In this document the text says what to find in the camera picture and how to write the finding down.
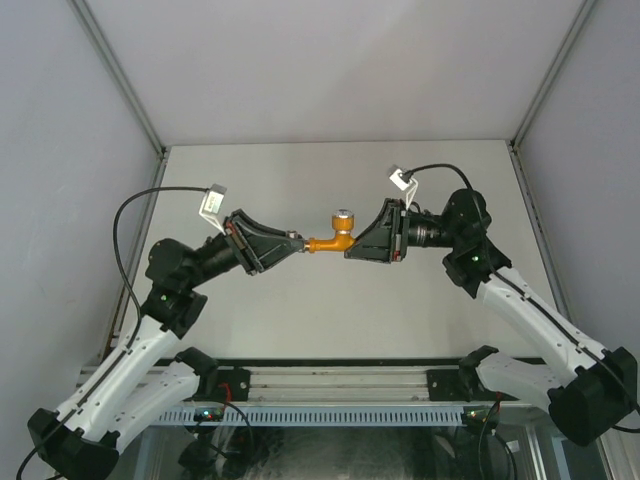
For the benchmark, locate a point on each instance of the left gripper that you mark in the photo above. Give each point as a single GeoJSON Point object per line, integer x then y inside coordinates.
{"type": "Point", "coordinates": [260, 247]}

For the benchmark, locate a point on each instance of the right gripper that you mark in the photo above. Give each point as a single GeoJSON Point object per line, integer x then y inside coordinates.
{"type": "Point", "coordinates": [386, 238]}

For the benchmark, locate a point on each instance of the grey metal tee fitting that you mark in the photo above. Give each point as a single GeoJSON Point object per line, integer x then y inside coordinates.
{"type": "Point", "coordinates": [297, 241]}

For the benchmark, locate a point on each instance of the orange water faucet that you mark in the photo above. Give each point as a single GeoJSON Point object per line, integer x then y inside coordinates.
{"type": "Point", "coordinates": [342, 223]}

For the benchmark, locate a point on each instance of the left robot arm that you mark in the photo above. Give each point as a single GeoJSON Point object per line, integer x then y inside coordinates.
{"type": "Point", "coordinates": [85, 435]}

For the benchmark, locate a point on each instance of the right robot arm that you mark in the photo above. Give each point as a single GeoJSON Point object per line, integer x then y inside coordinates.
{"type": "Point", "coordinates": [586, 388]}

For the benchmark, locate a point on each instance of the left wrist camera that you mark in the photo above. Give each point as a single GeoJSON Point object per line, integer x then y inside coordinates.
{"type": "Point", "coordinates": [211, 205]}

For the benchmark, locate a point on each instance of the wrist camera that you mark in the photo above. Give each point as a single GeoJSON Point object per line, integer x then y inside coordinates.
{"type": "Point", "coordinates": [405, 182]}
{"type": "Point", "coordinates": [211, 205]}

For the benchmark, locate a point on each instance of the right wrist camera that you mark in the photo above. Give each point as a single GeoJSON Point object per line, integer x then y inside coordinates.
{"type": "Point", "coordinates": [405, 182]}

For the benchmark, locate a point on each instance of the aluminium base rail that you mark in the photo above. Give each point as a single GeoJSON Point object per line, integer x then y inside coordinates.
{"type": "Point", "coordinates": [340, 382]}

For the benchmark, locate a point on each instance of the perforated cable tray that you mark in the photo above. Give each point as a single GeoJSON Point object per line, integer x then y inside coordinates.
{"type": "Point", "coordinates": [318, 416]}

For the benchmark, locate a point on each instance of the left aluminium frame post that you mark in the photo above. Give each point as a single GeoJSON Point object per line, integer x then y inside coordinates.
{"type": "Point", "coordinates": [107, 56]}

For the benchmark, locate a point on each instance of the aluminium frame post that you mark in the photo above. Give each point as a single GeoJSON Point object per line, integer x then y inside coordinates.
{"type": "Point", "coordinates": [551, 76]}
{"type": "Point", "coordinates": [107, 56]}

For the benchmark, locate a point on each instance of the right aluminium frame post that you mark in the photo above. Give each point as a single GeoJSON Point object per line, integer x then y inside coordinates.
{"type": "Point", "coordinates": [551, 76]}

